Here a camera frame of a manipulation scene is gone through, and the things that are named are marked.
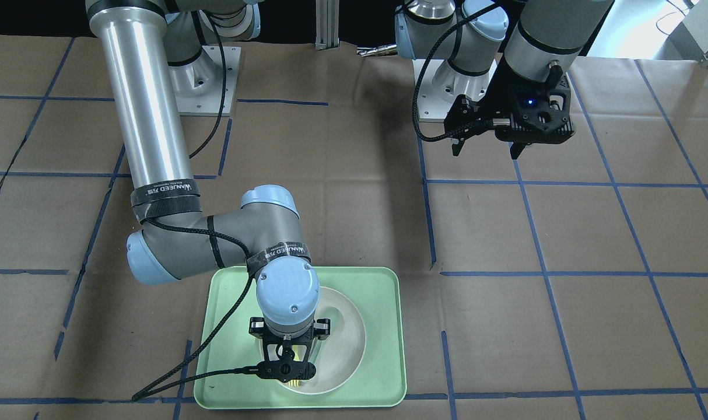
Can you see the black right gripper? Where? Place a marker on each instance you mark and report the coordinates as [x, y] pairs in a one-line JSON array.
[[256, 328]]

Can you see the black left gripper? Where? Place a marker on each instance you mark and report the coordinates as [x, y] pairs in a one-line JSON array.
[[501, 96]]

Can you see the white round plate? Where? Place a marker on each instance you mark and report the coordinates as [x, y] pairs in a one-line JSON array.
[[337, 357]]

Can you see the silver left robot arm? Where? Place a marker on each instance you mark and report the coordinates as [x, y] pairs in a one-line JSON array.
[[482, 71]]

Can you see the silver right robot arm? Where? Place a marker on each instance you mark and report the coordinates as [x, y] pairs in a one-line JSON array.
[[176, 240]]

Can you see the light green tray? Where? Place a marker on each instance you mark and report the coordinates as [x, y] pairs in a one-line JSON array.
[[380, 380]]

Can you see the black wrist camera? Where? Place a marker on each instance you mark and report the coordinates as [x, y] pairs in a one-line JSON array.
[[286, 370]]

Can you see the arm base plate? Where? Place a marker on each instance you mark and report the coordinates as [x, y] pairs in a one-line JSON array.
[[207, 85], [442, 84]]

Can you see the aluminium frame post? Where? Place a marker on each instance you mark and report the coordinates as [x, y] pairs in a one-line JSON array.
[[326, 24]]

